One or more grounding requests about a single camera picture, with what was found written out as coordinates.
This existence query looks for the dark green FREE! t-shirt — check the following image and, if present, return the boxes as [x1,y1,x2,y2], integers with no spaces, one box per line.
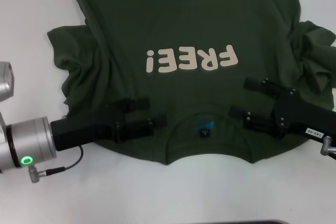
[47,0,336,166]

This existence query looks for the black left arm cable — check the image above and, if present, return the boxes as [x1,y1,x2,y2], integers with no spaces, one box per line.
[28,145,85,184]

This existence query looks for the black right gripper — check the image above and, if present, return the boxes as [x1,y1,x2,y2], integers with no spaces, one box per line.
[229,76,336,147]

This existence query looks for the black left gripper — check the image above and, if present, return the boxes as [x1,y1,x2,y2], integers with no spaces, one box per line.
[51,97,168,152]

